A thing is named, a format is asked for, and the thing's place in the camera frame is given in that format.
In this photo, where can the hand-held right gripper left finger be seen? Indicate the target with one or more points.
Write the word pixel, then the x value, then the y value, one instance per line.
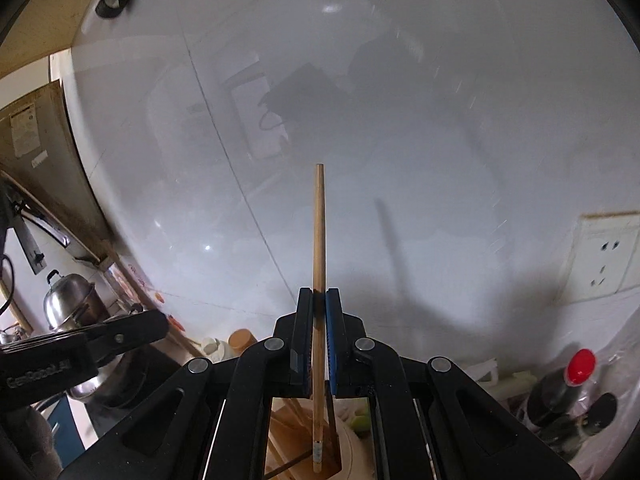
pixel 305 345

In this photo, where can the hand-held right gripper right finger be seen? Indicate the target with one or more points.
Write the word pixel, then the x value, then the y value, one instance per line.
pixel 332 345

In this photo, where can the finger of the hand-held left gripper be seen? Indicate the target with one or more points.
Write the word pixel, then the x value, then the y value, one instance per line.
pixel 130 332

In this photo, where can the light bamboo chopstick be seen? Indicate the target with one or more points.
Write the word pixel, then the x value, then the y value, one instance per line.
pixel 318 235

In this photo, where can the beige utensil holder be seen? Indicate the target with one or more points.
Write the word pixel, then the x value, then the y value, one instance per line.
pixel 350 455

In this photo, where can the person's left forearm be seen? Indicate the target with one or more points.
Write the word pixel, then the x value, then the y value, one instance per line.
pixel 25 432

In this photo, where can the steel wok with lid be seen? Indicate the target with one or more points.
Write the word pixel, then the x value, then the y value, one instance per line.
pixel 115 385

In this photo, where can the blue kitchen cabinet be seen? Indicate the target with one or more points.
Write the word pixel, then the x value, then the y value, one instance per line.
pixel 62 425

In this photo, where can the dark sauce bottle brown cap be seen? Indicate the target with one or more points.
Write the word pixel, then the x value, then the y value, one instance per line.
pixel 242 340

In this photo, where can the steel steamer pot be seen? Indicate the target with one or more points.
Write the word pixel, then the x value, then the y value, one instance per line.
pixel 67 300

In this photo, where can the black range hood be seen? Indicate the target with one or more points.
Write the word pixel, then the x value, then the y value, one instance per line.
pixel 50 160

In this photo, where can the red capped dark bottle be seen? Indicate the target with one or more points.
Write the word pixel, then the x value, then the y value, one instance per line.
pixel 580 365

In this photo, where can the soy sauce bottle orange label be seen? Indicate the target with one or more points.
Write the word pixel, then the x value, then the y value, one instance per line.
pixel 597 412

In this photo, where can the white wall socket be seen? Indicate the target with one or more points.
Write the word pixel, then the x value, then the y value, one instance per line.
pixel 605 260

